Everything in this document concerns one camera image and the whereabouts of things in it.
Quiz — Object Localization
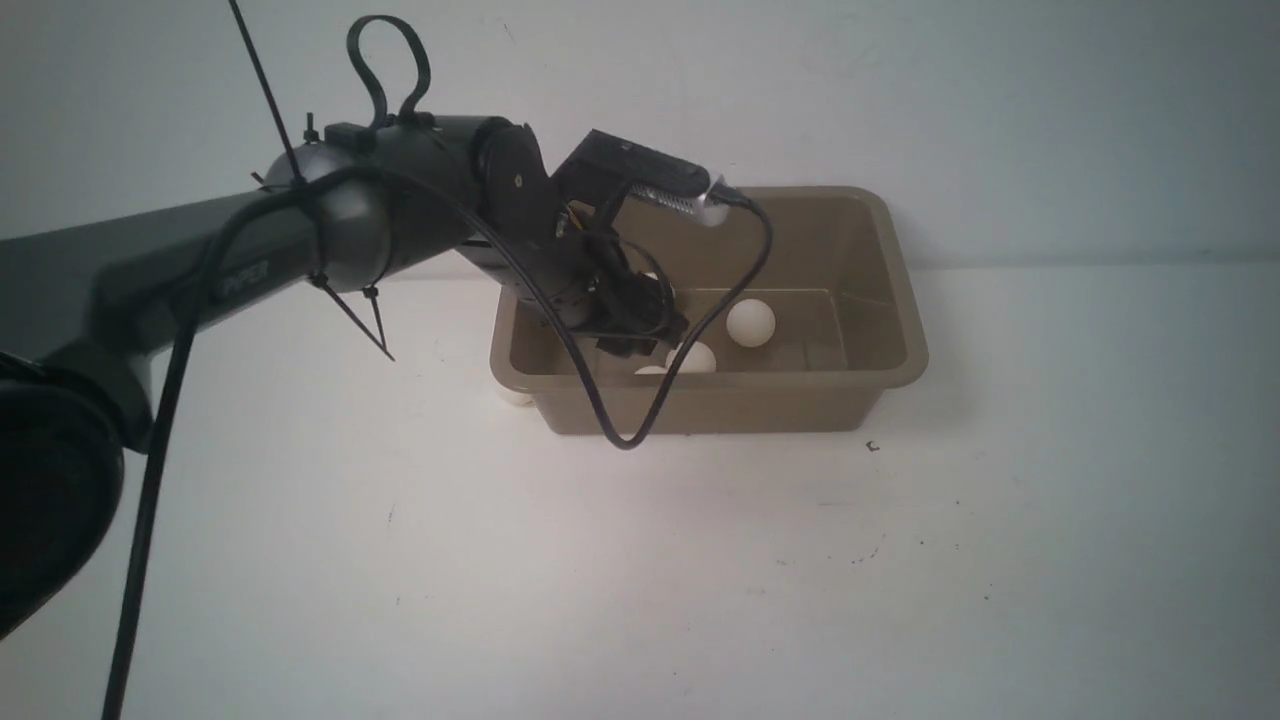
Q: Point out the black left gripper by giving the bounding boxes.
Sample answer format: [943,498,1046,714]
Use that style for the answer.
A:
[458,120,690,359]

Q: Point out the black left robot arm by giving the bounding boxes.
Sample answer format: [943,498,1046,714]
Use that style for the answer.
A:
[3,113,719,634]

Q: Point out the white ball beside bin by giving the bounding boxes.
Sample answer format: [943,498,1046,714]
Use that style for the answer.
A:
[495,384,534,407]

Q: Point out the tan plastic bin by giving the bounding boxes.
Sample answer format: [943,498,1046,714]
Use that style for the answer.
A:
[490,186,929,437]

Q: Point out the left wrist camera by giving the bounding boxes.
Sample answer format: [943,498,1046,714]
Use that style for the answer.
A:
[552,129,730,227]

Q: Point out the black left camera cable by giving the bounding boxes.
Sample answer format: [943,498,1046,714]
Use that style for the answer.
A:
[100,165,776,720]

